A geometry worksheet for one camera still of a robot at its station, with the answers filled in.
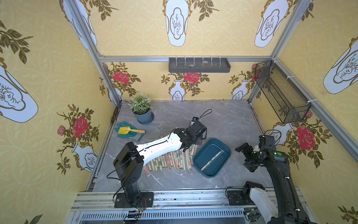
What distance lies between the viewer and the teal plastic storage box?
2.77 feet

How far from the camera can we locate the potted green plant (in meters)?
0.97

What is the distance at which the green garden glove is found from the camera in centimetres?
100

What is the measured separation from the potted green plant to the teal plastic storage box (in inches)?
17.6

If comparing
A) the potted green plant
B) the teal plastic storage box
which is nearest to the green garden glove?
the potted green plant

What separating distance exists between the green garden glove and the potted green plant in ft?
0.26

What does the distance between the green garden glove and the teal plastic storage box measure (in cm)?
44

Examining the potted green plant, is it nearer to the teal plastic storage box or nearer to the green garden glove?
the green garden glove

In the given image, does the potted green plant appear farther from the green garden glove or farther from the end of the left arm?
the end of the left arm
